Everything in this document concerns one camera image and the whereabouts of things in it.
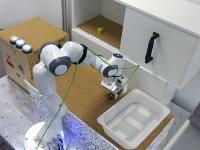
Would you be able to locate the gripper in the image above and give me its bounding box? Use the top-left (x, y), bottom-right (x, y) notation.
top-left (101, 75), bottom-right (128, 100)

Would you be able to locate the purple block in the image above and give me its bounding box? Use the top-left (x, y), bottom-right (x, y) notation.
top-left (106, 92), bottom-right (115, 101)

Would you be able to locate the white plastic box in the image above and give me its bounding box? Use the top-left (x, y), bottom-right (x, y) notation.
top-left (96, 88), bottom-right (172, 150)

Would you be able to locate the yellow block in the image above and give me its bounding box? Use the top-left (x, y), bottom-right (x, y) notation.
top-left (96, 26), bottom-right (105, 35)

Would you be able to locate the white sliding door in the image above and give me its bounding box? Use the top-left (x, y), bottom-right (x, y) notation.
top-left (119, 6), bottom-right (200, 89)

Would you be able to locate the white cabinet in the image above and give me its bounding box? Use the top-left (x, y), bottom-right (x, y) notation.
top-left (61, 0), bottom-right (200, 107)

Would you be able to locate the green button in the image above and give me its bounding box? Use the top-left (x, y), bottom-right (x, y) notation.
top-left (21, 43), bottom-right (34, 55)

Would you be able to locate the wooden drawer box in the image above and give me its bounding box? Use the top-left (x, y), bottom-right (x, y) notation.
top-left (0, 16), bottom-right (71, 92)

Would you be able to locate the blue button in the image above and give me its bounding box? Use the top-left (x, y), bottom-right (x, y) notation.
top-left (15, 38), bottom-right (27, 49)

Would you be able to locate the red button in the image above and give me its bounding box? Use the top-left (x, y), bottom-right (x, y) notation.
top-left (8, 34), bottom-right (20, 45)

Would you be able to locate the green cable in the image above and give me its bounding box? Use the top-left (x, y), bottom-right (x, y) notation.
top-left (34, 47), bottom-right (141, 150)

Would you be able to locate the black door handle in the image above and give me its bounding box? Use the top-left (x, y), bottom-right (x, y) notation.
top-left (144, 31), bottom-right (160, 65)

